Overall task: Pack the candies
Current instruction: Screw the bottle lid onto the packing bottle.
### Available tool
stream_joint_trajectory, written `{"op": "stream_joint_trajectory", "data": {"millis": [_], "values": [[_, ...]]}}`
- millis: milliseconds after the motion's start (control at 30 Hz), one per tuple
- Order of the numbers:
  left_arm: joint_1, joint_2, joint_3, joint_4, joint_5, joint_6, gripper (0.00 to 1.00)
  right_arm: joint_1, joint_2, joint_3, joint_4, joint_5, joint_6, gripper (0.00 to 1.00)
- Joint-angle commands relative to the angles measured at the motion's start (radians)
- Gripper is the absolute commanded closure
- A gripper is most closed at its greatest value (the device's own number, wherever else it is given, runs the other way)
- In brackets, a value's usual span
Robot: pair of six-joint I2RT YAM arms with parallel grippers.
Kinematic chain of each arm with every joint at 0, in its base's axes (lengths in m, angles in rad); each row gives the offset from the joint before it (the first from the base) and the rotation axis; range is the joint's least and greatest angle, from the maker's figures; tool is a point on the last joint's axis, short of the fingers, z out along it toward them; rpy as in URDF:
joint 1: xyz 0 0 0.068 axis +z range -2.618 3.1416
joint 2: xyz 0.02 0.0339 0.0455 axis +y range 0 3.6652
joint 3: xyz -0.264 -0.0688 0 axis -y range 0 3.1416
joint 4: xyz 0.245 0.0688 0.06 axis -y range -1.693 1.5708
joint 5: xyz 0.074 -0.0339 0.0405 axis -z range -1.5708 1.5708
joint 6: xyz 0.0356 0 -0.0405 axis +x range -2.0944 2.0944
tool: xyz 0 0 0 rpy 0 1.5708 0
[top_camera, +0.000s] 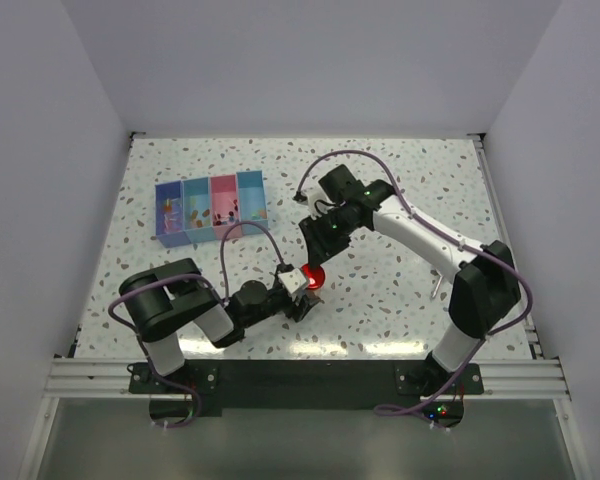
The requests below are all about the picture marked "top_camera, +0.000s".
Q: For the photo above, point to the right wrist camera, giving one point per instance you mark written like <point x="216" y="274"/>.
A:
<point x="315" y="200"/>

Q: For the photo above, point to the red jar lid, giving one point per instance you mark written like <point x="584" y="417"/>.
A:
<point x="316" y="276"/>

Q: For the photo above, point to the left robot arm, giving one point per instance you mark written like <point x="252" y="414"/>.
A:
<point x="163" y="300"/>

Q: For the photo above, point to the blue end candy bin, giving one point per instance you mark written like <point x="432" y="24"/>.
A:
<point x="252" y="201"/>

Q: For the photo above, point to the purple candy bin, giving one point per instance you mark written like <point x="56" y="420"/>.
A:
<point x="169" y="215"/>

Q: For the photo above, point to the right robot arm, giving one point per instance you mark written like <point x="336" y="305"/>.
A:
<point x="484" y="286"/>

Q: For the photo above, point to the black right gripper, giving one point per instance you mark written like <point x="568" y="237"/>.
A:
<point x="319" y="246"/>

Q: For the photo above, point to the pink candy bin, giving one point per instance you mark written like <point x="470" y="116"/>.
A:
<point x="224" y="203"/>

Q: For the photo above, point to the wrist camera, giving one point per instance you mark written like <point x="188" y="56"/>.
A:
<point x="315" y="200"/>
<point x="294" y="282"/>

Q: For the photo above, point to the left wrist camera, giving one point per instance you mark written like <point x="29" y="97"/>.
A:
<point x="294" y="282"/>

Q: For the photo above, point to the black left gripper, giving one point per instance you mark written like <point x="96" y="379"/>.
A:
<point x="299" y="311"/>

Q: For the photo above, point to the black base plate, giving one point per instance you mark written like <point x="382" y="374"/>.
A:
<point x="206" y="388"/>

